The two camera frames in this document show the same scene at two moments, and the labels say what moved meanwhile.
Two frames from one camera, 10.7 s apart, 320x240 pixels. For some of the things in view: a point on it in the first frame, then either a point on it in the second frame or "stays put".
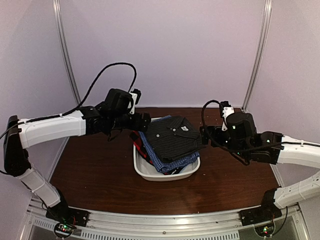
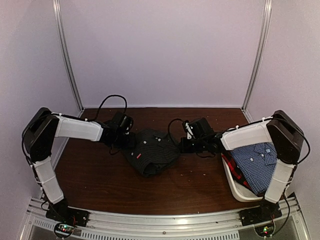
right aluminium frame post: (264, 36) stays put
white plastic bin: (147, 170) -> (237, 137)
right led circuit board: (265, 230) stays put
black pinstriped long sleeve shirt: (174, 137) -> (155, 153)
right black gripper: (206, 136) -> (184, 147)
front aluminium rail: (294, 224) stays put
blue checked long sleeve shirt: (169, 166) -> (257, 163)
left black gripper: (145, 124) -> (131, 142)
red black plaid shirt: (135, 136) -> (236, 172)
